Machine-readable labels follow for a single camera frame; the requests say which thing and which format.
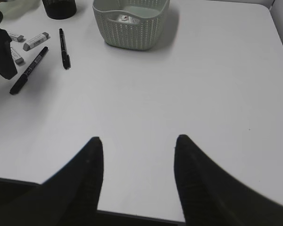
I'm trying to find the grey white eraser left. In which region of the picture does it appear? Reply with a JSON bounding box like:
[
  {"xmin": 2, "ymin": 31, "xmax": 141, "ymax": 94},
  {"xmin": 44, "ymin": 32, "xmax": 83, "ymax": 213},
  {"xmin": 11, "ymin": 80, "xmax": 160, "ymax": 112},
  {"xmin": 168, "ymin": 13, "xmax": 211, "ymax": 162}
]
[{"xmin": 8, "ymin": 32, "xmax": 24, "ymax": 42}]

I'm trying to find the grey white eraser upper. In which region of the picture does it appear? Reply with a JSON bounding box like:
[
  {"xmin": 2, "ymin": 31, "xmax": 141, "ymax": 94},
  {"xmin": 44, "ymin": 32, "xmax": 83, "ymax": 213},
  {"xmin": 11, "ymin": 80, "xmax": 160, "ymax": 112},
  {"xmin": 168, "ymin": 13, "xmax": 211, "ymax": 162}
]
[{"xmin": 23, "ymin": 32, "xmax": 49, "ymax": 51}]

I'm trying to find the pale green plastic basket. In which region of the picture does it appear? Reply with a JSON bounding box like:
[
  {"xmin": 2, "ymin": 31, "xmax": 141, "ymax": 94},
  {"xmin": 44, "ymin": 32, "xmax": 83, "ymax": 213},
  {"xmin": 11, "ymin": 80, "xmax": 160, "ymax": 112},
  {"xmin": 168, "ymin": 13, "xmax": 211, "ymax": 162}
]
[{"xmin": 92, "ymin": 0, "xmax": 170, "ymax": 50}]

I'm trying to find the grey white eraser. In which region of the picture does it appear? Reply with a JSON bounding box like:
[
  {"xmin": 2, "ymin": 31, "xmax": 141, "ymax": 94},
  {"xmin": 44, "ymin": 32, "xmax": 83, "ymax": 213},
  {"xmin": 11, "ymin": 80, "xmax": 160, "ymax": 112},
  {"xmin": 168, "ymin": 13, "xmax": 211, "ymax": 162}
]
[
  {"xmin": 23, "ymin": 32, "xmax": 49, "ymax": 51},
  {"xmin": 10, "ymin": 47, "xmax": 24, "ymax": 65},
  {"xmin": 8, "ymin": 32, "xmax": 24, "ymax": 42}
]

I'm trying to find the black mesh pen holder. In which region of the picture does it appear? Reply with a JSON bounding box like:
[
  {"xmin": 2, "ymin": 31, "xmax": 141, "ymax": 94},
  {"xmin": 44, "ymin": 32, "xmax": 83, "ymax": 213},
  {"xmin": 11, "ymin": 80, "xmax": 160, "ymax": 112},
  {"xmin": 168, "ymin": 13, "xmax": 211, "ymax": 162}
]
[{"xmin": 42, "ymin": 0, "xmax": 77, "ymax": 20}]

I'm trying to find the grey white eraser lower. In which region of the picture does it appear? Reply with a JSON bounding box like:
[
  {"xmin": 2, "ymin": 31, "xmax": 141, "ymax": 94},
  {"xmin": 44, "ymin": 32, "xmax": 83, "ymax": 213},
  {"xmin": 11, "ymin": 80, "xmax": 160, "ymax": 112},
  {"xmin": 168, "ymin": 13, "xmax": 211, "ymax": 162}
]
[{"xmin": 10, "ymin": 47, "xmax": 24, "ymax": 65}]

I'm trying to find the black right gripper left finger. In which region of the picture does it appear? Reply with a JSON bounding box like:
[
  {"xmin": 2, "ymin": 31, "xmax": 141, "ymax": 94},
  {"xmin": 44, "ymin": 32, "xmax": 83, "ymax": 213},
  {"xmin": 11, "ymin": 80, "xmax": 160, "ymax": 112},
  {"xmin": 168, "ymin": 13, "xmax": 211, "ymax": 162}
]
[{"xmin": 0, "ymin": 137, "xmax": 104, "ymax": 226}]

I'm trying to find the black marker pen upper right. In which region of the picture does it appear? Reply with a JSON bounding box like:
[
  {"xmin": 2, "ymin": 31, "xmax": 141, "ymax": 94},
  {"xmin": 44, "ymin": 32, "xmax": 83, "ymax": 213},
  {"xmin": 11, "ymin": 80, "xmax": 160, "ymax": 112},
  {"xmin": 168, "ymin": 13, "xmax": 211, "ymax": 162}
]
[{"xmin": 59, "ymin": 28, "xmax": 70, "ymax": 70}]

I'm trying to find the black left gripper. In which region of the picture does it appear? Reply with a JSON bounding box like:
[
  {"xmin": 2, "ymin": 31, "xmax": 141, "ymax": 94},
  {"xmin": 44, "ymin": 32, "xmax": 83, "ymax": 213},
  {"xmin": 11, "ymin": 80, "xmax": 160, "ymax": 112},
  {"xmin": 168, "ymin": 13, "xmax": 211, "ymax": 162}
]
[{"xmin": 0, "ymin": 28, "xmax": 17, "ymax": 80}]

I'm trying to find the white waste paper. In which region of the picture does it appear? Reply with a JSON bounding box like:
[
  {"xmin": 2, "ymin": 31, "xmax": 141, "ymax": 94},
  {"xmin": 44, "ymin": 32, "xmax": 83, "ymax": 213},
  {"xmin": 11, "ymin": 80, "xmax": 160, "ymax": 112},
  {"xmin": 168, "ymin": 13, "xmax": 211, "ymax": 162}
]
[{"xmin": 116, "ymin": 15, "xmax": 140, "ymax": 24}]

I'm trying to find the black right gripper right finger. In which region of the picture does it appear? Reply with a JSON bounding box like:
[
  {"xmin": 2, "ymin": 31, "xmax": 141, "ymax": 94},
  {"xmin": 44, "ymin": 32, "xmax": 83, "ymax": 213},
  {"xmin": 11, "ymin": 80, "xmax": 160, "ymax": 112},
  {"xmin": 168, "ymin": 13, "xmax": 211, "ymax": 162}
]
[{"xmin": 174, "ymin": 135, "xmax": 283, "ymax": 226}]

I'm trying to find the black marker pen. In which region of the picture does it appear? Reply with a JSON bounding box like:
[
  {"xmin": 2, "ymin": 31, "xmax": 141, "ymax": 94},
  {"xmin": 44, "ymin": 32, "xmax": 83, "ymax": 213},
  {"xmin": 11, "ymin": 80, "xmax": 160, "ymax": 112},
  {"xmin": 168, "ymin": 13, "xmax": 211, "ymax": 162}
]
[
  {"xmin": 59, "ymin": 28, "xmax": 70, "ymax": 70},
  {"xmin": 9, "ymin": 47, "xmax": 49, "ymax": 95}
]

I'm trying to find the black marker pen middle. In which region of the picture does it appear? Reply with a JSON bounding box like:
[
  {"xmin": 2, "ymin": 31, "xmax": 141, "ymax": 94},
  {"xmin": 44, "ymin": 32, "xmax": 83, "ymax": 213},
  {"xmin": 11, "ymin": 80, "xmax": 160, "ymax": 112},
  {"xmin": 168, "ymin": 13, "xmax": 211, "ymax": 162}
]
[{"xmin": 9, "ymin": 47, "xmax": 49, "ymax": 95}]

